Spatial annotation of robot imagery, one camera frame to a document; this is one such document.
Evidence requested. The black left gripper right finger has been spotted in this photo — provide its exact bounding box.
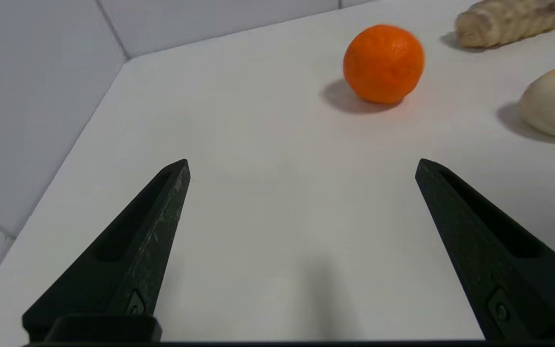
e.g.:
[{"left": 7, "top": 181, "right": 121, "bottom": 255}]
[{"left": 414, "top": 158, "right": 555, "bottom": 342}]

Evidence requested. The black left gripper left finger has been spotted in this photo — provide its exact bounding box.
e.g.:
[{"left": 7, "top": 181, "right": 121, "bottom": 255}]
[{"left": 22, "top": 159, "right": 191, "bottom": 343}]

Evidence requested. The striped brown bread roll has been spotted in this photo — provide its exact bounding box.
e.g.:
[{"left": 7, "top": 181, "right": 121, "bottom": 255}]
[{"left": 454, "top": 0, "right": 555, "bottom": 49}]

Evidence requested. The orange mandarin fruit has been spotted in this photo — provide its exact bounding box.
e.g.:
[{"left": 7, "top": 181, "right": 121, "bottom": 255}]
[{"left": 343, "top": 24, "right": 425, "bottom": 106}]

